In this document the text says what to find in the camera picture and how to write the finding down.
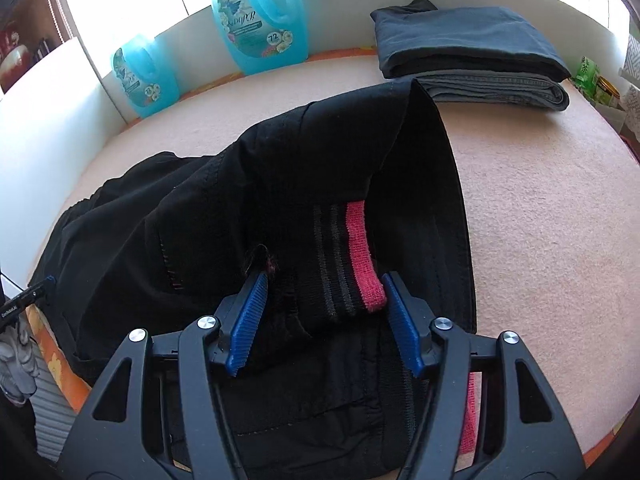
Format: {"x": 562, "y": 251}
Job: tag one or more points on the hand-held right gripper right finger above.
{"x": 400, "y": 320}

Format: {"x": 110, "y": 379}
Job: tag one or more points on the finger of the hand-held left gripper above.
{"x": 25, "y": 302}

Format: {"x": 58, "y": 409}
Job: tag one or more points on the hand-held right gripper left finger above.
{"x": 250, "y": 310}

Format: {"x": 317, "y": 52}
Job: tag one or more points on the black pants red waistband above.
{"x": 225, "y": 200}

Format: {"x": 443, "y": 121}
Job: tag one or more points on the folded dark navy pants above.
{"x": 465, "y": 35}

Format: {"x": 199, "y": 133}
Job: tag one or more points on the person's left hand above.
{"x": 15, "y": 370}

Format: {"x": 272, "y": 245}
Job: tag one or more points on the grey ribbed cloth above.
{"x": 52, "y": 415}

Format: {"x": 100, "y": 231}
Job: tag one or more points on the red vase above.
{"x": 15, "y": 62}

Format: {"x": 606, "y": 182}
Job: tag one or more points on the folded grey jeans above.
{"x": 500, "y": 92}

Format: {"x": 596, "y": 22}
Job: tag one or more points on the blue detergent bottle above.
{"x": 145, "y": 80}
{"x": 260, "y": 35}

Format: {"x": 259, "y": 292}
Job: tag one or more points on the wooden shelf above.
{"x": 30, "y": 5}

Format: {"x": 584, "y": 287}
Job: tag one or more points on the gold tin can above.
{"x": 609, "y": 91}

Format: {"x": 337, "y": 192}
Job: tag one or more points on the white lace cloth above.
{"x": 632, "y": 85}

